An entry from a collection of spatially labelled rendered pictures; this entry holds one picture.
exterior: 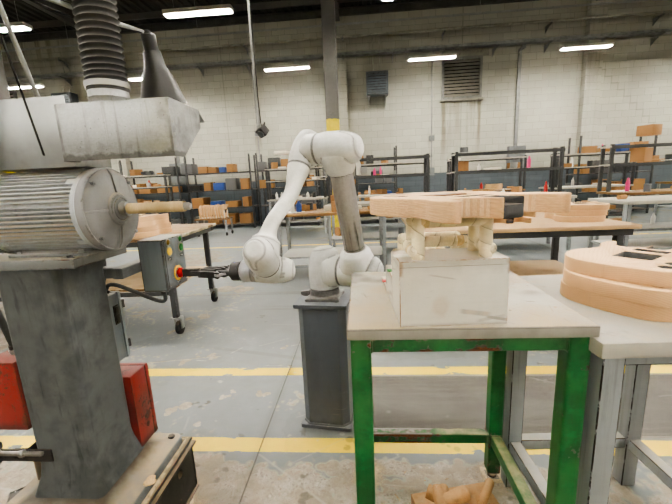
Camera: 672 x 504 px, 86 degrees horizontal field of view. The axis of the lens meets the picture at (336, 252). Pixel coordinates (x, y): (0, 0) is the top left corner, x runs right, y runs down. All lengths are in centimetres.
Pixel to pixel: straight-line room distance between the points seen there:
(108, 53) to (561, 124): 1311
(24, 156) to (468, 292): 128
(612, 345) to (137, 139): 126
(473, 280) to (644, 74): 1421
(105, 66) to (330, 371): 155
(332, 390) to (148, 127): 149
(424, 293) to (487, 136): 1194
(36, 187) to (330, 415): 161
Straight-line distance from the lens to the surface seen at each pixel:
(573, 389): 116
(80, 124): 116
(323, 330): 186
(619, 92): 1457
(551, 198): 94
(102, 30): 121
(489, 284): 97
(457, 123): 1256
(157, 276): 151
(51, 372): 149
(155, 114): 106
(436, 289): 93
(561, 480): 131
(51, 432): 161
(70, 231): 128
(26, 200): 135
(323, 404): 207
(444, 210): 74
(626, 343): 110
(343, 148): 149
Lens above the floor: 131
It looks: 11 degrees down
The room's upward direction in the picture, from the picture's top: 3 degrees counter-clockwise
